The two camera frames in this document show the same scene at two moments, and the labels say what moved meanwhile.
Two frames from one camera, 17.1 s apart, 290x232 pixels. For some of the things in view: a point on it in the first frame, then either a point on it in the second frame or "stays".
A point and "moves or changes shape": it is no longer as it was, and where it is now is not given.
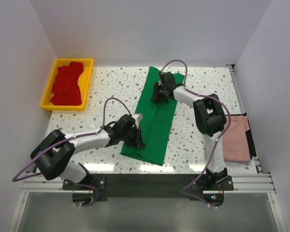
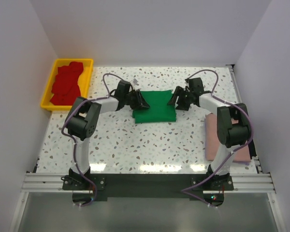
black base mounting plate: [149, 186] stays
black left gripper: [137, 141] to [140, 100]
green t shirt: [154, 120] moves or changes shape
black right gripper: [155, 97] to [181, 105]
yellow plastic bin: [84, 79] stays
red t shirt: [65, 89] stays
